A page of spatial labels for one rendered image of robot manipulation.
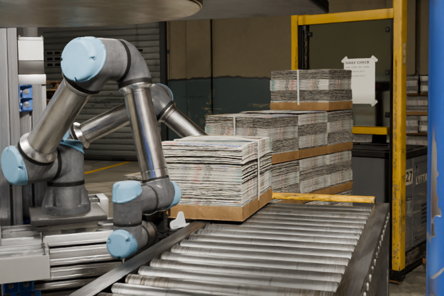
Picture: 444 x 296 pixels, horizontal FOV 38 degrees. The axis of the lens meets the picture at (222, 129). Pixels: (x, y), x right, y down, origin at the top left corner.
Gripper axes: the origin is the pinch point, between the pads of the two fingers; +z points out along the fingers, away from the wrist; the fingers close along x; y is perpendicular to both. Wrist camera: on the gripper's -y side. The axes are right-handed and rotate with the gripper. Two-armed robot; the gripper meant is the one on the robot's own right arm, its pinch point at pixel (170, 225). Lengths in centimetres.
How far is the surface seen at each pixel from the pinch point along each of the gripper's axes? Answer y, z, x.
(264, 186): 8.5, 27.9, -22.6
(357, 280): 2, -47, -61
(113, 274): 2, -57, -10
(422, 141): -26, 600, -69
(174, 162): 19.5, -0.2, -1.4
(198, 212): 4.6, -0.4, -9.2
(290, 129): 20, 130, -10
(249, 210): 4.5, 6.9, -23.0
